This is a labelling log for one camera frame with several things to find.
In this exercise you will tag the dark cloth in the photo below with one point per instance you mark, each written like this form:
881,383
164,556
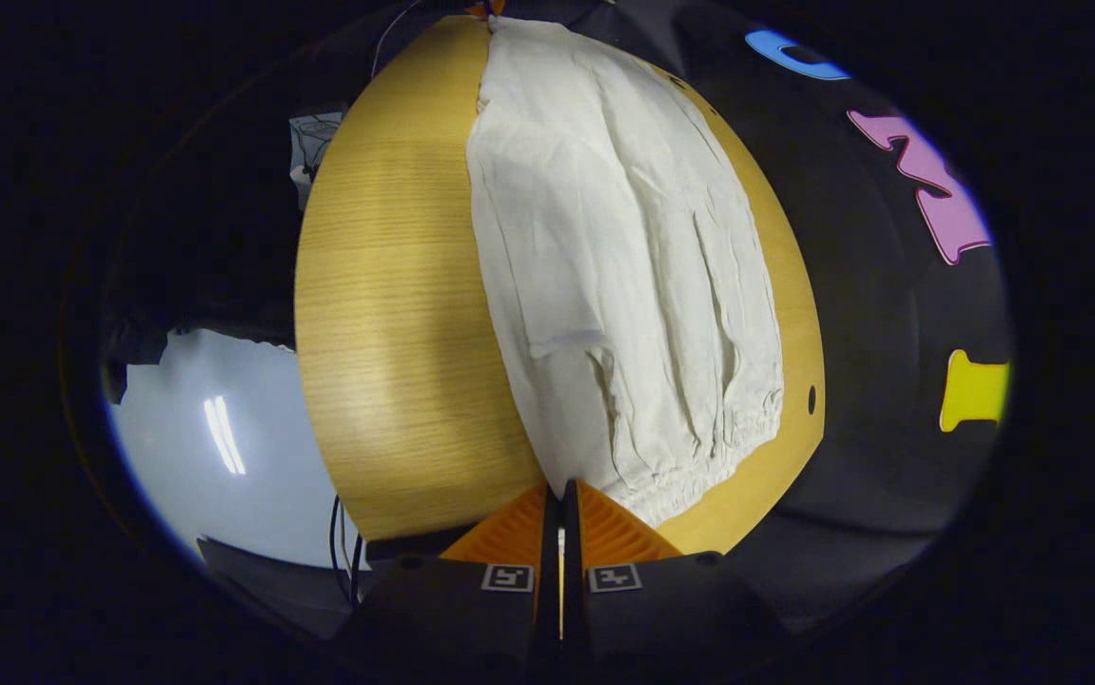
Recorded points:
214,247

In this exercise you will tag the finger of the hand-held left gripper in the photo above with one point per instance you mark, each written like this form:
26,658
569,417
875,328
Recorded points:
485,9

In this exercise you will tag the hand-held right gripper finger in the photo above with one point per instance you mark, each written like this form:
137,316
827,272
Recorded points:
552,590
574,590

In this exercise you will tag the white jeans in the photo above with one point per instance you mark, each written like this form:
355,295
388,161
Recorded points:
623,266

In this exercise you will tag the black backdrop cloth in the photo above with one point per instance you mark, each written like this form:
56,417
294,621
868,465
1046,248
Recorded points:
851,314

